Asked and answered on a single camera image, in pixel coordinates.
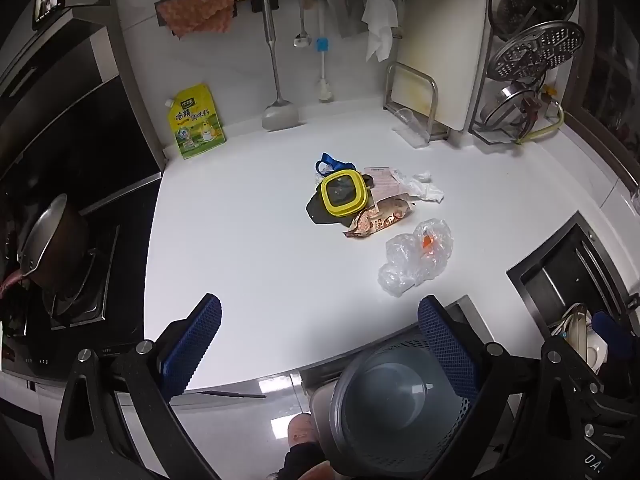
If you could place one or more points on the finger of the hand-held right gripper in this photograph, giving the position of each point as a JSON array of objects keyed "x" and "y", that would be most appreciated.
[{"x": 607, "y": 327}]

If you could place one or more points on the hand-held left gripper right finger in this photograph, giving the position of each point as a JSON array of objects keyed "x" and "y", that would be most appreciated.
[{"x": 445, "y": 345}]

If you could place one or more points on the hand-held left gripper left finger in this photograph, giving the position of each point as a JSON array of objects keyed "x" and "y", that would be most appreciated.
[{"x": 192, "y": 345}]

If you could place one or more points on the grey perforated trash bin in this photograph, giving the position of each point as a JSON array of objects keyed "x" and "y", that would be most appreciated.
[{"x": 395, "y": 410}]

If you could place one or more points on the clear plastic bag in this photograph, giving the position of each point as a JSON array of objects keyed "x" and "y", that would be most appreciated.
[{"x": 410, "y": 260}]

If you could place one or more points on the orange snack wrapper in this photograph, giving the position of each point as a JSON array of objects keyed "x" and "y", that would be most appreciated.
[{"x": 380, "y": 217}]

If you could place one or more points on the white paper tissue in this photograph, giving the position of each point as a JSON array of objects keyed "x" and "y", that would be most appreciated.
[{"x": 422, "y": 192}]

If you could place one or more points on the black cloth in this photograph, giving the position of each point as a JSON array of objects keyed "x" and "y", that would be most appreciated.
[{"x": 317, "y": 212}]

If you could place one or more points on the yellow-rimmed square lid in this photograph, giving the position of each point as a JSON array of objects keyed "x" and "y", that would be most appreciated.
[{"x": 345, "y": 191}]

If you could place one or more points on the white dishes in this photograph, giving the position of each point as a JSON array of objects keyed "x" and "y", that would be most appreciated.
[{"x": 585, "y": 340}]

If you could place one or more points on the black kitchen sink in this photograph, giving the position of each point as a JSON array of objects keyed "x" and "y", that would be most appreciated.
[{"x": 565, "y": 270}]

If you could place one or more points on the black gas stove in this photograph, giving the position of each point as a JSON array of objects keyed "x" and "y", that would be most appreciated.
[{"x": 100, "y": 320}]

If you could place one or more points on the person's foot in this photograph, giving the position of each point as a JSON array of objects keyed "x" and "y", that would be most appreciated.
[{"x": 301, "y": 430}]

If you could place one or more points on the person's dark trouser leg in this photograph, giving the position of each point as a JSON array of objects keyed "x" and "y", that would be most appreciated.
[{"x": 305, "y": 465}]

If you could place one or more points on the steel pot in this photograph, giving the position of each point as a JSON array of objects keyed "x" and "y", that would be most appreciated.
[{"x": 55, "y": 245}]

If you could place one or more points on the steel lid rack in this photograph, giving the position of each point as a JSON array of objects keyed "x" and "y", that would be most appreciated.
[{"x": 492, "y": 132}]

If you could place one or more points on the yellow seasoning pouch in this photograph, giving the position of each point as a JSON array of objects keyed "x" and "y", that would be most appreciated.
[{"x": 197, "y": 125}]

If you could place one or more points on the steel cutting board rack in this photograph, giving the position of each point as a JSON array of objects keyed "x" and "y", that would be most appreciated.
[{"x": 434, "y": 105}]

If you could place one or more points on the dark window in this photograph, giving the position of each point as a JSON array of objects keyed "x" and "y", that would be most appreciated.
[{"x": 615, "y": 85}]

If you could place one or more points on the steel spatula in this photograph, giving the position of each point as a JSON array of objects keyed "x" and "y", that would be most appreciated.
[{"x": 280, "y": 115}]

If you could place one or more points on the black microwave oven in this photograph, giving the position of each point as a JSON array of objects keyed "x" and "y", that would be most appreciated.
[{"x": 75, "y": 125}]

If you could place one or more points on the glass pot lid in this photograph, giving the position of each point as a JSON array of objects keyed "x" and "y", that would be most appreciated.
[{"x": 510, "y": 95}]

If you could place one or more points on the perforated steel steamer plate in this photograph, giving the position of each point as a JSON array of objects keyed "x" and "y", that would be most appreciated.
[{"x": 535, "y": 50}]

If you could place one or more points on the white cutting board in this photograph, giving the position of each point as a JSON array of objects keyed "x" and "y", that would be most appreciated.
[{"x": 440, "y": 35}]

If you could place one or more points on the white bottle brush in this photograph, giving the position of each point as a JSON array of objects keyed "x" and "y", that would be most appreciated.
[{"x": 323, "y": 45}]

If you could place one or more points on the steel spoon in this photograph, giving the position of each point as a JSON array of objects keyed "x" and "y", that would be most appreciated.
[{"x": 301, "y": 40}]

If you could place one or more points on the white hanging rag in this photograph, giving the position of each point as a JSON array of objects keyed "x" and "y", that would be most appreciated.
[{"x": 377, "y": 25}]

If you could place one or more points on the orange dish cloth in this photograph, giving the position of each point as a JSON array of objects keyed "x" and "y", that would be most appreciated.
[{"x": 200, "y": 10}]

